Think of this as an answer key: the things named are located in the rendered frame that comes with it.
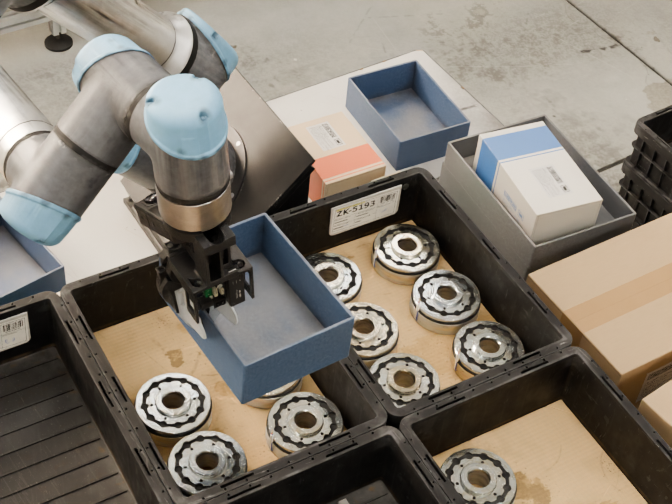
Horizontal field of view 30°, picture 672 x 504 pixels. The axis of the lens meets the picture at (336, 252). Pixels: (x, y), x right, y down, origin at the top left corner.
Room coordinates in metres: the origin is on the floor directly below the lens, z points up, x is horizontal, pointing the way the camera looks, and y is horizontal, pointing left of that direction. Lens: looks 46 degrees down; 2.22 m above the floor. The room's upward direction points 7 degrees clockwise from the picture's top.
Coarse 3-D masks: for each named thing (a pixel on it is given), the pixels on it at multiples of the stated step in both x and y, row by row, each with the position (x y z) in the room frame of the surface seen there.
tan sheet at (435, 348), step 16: (368, 240) 1.38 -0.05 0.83; (352, 256) 1.35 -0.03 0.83; (368, 256) 1.35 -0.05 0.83; (368, 272) 1.32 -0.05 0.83; (368, 288) 1.28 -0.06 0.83; (384, 288) 1.29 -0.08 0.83; (400, 288) 1.29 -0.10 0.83; (384, 304) 1.25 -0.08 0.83; (400, 304) 1.26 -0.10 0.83; (400, 320) 1.23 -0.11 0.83; (480, 320) 1.24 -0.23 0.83; (400, 336) 1.20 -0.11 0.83; (416, 336) 1.20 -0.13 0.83; (432, 336) 1.20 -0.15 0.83; (448, 336) 1.21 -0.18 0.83; (400, 352) 1.16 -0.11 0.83; (416, 352) 1.17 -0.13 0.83; (432, 352) 1.17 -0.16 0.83; (448, 352) 1.18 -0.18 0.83; (448, 368) 1.15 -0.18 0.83; (448, 384) 1.12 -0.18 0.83
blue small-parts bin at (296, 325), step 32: (256, 224) 1.10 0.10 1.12; (256, 256) 1.10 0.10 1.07; (288, 256) 1.06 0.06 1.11; (256, 288) 1.04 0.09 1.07; (288, 288) 1.05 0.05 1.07; (320, 288) 1.01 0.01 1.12; (224, 320) 0.98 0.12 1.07; (256, 320) 0.99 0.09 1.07; (288, 320) 1.00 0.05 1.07; (320, 320) 1.00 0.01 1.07; (352, 320) 0.95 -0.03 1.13; (224, 352) 0.90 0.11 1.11; (256, 352) 0.94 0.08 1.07; (288, 352) 0.90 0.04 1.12; (320, 352) 0.93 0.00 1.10; (256, 384) 0.87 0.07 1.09
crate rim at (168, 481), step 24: (144, 264) 1.19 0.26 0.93; (72, 288) 1.13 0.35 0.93; (72, 312) 1.09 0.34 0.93; (96, 360) 1.01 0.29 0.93; (120, 384) 0.97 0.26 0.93; (360, 384) 1.02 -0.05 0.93; (144, 432) 0.90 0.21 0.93; (360, 432) 0.94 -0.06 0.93; (288, 456) 0.89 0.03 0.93; (168, 480) 0.84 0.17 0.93; (240, 480) 0.85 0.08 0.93
